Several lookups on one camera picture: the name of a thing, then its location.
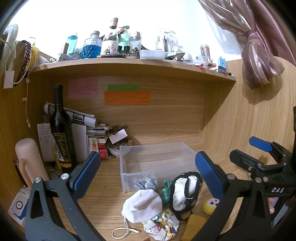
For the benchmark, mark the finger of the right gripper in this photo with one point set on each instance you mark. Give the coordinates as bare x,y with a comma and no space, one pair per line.
244,161
277,151

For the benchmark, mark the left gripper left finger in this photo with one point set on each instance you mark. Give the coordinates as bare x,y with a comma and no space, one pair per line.
43,221

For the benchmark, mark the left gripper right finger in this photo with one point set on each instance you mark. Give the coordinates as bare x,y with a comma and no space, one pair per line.
253,221

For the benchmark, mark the yellow white felt ball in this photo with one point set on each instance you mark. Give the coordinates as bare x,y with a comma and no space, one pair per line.
210,205

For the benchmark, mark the black white sleep mask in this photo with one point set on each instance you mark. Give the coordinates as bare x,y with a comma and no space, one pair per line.
184,193

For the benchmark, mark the floral fabric scrunchie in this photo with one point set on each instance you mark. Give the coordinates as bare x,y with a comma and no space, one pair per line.
162,227

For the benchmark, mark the silver sequin pouch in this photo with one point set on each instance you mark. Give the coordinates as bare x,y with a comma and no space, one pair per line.
145,183

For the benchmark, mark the person's hand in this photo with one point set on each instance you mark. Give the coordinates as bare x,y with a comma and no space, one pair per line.
270,203

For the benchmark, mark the blue white booklet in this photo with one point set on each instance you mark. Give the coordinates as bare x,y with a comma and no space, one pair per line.
18,207

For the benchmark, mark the beige thermos flask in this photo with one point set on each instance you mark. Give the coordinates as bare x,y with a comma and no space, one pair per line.
30,163

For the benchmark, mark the fruit print box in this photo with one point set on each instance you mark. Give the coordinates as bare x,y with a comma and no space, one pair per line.
92,145

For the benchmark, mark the red small box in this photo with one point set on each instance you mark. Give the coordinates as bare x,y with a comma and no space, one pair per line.
103,151

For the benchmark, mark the dark wine bottle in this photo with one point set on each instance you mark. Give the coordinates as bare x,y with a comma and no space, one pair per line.
61,129

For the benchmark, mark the clear plastic storage bin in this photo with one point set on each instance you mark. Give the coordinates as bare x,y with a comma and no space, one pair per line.
164,161

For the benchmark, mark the blue small box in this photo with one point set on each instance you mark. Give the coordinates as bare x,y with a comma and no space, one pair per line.
221,65

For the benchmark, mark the white bowl of trinkets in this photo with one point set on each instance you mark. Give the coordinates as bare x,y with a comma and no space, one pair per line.
119,148

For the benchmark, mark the stack of papers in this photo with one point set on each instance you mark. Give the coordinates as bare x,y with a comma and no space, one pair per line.
100,133

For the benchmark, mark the white card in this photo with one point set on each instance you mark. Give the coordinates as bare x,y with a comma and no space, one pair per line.
121,134

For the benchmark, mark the clear glass jar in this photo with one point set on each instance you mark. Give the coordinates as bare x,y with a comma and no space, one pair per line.
205,52

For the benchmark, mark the mauve tied curtain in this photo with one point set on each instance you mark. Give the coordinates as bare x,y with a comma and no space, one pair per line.
262,35

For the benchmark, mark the pink sticky note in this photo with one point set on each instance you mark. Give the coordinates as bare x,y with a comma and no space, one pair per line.
83,88

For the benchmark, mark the orange sticky note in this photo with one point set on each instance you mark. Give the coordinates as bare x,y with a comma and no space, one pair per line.
127,98

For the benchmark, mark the green sticky note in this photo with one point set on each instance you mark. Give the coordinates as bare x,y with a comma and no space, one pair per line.
124,87

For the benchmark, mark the white plastic case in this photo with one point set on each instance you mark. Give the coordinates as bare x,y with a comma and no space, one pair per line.
152,55

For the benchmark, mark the wooden shelf board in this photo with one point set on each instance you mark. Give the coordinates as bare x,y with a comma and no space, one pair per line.
128,67

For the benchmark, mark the blue faceted glass bottle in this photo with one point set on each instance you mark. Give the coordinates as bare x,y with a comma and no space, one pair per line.
92,46

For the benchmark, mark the light blue bottle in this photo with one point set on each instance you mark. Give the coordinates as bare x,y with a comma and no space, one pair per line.
71,40

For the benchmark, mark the green pump bottle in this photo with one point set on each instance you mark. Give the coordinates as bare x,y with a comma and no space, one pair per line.
123,40

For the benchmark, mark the white label sake bottle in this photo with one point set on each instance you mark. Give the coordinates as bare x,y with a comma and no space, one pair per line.
110,40

